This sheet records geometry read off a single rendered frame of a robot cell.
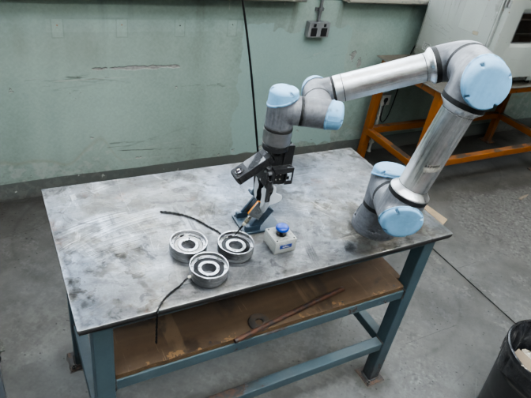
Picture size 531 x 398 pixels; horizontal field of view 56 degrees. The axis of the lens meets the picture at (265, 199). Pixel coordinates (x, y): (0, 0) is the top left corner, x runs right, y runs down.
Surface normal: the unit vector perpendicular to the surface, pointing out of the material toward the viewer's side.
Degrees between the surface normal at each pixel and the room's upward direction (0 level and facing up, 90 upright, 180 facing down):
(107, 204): 0
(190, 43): 90
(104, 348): 90
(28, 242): 0
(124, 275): 0
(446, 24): 90
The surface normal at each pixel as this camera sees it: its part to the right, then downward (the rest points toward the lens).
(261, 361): 0.14, -0.82
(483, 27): -0.88, 0.15
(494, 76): 0.04, 0.48
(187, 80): 0.45, 0.55
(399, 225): -0.04, 0.66
